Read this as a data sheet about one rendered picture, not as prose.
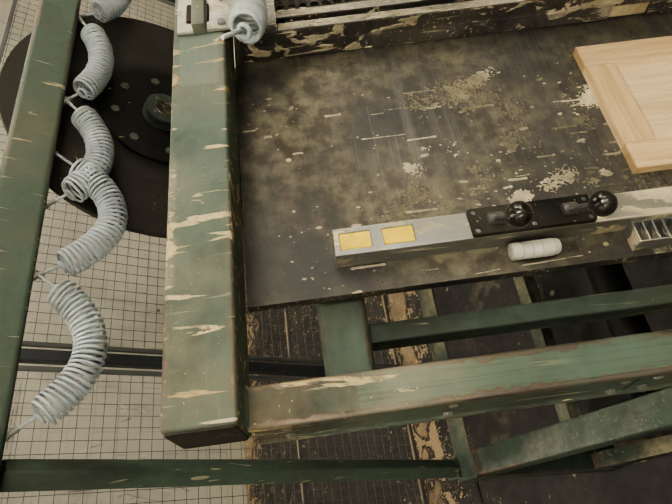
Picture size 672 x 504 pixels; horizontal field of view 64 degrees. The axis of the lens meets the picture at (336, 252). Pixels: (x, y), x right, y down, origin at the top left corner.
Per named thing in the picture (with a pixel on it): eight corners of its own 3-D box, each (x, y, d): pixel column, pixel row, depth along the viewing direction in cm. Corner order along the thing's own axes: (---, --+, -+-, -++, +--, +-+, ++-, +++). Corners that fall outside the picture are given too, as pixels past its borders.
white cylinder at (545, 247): (510, 264, 87) (558, 258, 87) (515, 255, 84) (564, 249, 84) (505, 248, 88) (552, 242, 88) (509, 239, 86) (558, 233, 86)
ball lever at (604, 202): (578, 219, 87) (625, 214, 73) (555, 222, 87) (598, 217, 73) (575, 196, 87) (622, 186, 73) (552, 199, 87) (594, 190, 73)
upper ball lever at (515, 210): (505, 229, 86) (539, 225, 73) (482, 232, 86) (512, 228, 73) (502, 205, 86) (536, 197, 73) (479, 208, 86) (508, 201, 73)
